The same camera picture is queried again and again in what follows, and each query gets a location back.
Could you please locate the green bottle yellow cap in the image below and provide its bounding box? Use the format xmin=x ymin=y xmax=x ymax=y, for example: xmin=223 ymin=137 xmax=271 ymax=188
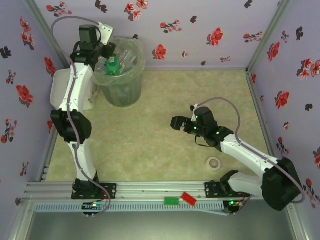
xmin=105 ymin=56 xmax=121 ymax=76

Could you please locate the clear plastic bin liner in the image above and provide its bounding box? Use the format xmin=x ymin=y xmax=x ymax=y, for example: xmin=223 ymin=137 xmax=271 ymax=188
xmin=91 ymin=36 xmax=147 ymax=87

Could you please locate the beige masking tape roll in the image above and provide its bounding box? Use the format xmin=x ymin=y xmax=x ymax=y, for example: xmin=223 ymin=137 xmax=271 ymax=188
xmin=206 ymin=157 xmax=222 ymax=173

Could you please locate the white square lid box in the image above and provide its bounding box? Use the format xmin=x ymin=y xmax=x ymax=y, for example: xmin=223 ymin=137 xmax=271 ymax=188
xmin=49 ymin=68 xmax=97 ymax=111

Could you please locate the red toy brick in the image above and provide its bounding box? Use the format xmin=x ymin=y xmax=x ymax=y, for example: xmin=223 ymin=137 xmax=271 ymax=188
xmin=181 ymin=191 xmax=198 ymax=207

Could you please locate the green toy brick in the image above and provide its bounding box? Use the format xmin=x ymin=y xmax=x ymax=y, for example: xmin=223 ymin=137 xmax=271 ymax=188
xmin=163 ymin=197 xmax=181 ymax=206

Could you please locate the right controller board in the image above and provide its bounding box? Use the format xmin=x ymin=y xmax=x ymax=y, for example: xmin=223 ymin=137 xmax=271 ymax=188
xmin=223 ymin=199 xmax=247 ymax=216

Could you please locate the controller board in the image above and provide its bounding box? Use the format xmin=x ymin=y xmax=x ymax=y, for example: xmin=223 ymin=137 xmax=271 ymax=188
xmin=223 ymin=199 xmax=247 ymax=216
xmin=81 ymin=200 xmax=107 ymax=219

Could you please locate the left controller board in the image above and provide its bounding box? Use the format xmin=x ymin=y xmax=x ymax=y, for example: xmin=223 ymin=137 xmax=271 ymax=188
xmin=81 ymin=200 xmax=107 ymax=219

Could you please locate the grey right arm cable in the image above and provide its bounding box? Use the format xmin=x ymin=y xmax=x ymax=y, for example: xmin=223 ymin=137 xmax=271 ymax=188
xmin=196 ymin=97 xmax=306 ymax=204

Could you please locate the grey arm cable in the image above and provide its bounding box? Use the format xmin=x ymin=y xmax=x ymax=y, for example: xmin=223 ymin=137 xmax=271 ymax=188
xmin=196 ymin=97 xmax=306 ymax=204
xmin=50 ymin=15 xmax=113 ymax=217

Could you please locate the aluminium frame post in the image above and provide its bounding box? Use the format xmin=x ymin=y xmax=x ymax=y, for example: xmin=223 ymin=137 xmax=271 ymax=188
xmin=284 ymin=199 xmax=311 ymax=240
xmin=7 ymin=197 xmax=36 ymax=240
xmin=23 ymin=0 xmax=71 ymax=69
xmin=246 ymin=0 xmax=293 ymax=76

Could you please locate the aluminium table side rail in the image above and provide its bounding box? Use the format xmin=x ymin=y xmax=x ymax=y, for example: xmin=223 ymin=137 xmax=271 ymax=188
xmin=36 ymin=111 xmax=63 ymax=185
xmin=245 ymin=69 xmax=279 ymax=163

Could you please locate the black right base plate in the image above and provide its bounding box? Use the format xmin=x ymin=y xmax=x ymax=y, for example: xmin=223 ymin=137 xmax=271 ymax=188
xmin=204 ymin=181 xmax=250 ymax=199

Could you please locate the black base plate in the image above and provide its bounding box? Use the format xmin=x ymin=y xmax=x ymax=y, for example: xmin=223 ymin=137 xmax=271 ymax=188
xmin=204 ymin=181 xmax=250 ymax=199
xmin=71 ymin=182 xmax=118 ymax=200

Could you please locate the aluminium mounting rail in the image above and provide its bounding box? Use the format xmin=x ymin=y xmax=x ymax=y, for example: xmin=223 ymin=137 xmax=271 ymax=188
xmin=24 ymin=181 xmax=252 ymax=201

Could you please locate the white slotted cable duct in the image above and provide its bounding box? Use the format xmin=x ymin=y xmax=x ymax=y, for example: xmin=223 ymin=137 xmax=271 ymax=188
xmin=33 ymin=201 xmax=225 ymax=213

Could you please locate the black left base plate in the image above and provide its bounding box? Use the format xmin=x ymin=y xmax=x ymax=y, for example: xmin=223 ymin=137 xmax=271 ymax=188
xmin=71 ymin=182 xmax=118 ymax=200

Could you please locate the grey left arm cable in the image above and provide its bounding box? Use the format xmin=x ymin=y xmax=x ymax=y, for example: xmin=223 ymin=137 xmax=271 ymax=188
xmin=50 ymin=15 xmax=113 ymax=217

